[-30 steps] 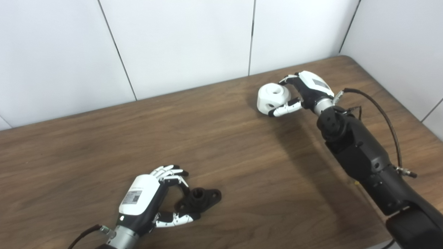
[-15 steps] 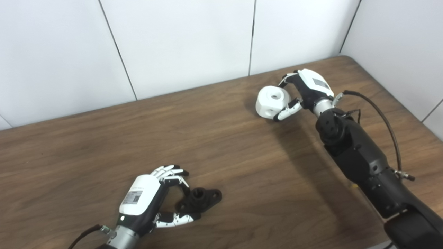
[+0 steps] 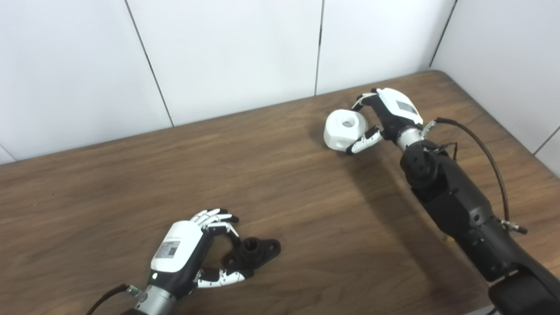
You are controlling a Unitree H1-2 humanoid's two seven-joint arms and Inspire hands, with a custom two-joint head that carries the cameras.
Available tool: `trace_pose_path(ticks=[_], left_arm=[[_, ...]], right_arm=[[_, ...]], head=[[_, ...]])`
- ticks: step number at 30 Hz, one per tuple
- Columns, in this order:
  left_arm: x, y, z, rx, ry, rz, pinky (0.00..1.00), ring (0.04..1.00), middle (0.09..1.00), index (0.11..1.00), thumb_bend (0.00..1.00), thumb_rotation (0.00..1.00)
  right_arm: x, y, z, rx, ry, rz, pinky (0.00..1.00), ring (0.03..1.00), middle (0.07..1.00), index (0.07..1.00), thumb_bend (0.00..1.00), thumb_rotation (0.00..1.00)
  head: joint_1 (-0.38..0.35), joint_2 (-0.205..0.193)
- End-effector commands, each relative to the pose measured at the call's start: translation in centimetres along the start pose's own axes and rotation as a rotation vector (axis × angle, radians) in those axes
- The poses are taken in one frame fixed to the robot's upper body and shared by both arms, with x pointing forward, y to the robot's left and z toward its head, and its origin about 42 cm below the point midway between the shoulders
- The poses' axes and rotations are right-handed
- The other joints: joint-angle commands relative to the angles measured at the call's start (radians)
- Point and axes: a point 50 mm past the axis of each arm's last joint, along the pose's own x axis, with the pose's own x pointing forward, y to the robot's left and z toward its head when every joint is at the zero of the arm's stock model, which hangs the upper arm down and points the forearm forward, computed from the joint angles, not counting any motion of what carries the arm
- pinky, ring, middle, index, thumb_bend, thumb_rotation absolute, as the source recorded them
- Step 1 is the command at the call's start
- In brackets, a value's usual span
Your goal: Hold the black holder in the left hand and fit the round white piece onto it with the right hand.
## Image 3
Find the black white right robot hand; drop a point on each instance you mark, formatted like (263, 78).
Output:
(393, 113)

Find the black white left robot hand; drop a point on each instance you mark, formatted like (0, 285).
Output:
(175, 253)

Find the white cube with holes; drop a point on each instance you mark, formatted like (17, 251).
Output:
(341, 131)

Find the black plastic holder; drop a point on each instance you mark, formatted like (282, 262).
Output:
(256, 253)

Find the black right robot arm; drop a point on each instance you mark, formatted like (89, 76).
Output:
(463, 205)

